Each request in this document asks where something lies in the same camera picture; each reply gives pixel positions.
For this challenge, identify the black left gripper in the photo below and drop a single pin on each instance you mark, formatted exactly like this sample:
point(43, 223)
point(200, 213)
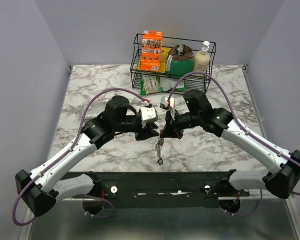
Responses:
point(147, 132)

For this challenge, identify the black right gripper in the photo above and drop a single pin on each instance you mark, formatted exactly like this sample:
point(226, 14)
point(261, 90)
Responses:
point(171, 129)

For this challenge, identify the steel key organizer red handle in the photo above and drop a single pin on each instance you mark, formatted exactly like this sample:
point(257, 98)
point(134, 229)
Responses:
point(158, 147)

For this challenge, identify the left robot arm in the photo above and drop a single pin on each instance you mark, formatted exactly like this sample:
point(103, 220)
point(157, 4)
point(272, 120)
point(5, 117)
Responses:
point(42, 187)

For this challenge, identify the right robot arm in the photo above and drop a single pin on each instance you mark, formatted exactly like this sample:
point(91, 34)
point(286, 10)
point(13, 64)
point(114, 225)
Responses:
point(281, 170)

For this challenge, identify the green white snack bag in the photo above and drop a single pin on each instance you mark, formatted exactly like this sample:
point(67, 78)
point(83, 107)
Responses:
point(156, 84)

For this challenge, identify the silver glitter pouch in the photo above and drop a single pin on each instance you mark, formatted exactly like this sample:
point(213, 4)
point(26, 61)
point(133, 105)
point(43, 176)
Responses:
point(94, 110)

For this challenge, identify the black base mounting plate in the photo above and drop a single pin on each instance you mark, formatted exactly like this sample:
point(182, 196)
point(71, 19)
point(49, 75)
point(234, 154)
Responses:
point(164, 189)

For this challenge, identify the green brown bag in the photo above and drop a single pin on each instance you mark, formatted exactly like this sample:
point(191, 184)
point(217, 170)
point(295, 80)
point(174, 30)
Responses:
point(180, 60)

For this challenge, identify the yellow snack bag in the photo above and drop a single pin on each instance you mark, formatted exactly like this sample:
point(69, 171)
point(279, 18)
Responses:
point(162, 60)

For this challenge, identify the cream lotion pump bottle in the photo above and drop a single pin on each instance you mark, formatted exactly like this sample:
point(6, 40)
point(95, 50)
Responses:
point(202, 58)

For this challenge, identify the orange product box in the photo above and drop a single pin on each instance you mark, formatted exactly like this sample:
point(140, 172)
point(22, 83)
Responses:
point(151, 39)

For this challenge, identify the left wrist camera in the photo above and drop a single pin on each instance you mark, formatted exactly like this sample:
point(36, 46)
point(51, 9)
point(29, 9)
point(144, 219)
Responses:
point(148, 115)

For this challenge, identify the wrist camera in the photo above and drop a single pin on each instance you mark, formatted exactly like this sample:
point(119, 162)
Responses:
point(167, 104)
point(148, 115)

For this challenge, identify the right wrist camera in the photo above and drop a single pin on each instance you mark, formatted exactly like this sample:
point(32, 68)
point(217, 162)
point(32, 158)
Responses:
point(167, 104)

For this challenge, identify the black wire shelf rack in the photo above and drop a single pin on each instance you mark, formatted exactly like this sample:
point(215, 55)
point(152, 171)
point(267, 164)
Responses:
point(191, 82)

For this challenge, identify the aluminium rail frame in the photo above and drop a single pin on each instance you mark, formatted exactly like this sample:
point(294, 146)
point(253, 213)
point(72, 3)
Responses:
point(41, 188)

